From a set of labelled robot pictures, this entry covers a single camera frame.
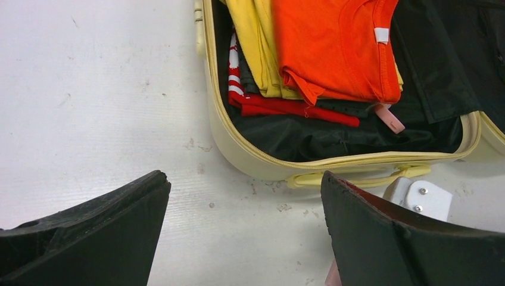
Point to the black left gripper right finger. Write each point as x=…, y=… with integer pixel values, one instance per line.
x=376, y=242

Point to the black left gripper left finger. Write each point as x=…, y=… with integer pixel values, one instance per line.
x=108, y=240

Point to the pink square sponge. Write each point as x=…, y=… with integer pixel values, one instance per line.
x=333, y=277

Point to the red printed t-shirt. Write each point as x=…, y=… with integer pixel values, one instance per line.
x=257, y=105

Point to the orange t-shirt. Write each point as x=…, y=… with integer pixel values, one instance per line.
x=337, y=50

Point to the yellow suitcase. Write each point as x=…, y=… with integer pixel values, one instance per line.
x=482, y=141

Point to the yellow t-shirt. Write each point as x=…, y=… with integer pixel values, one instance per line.
x=253, y=23

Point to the dark grey dotted cloth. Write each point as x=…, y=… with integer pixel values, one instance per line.
x=350, y=108

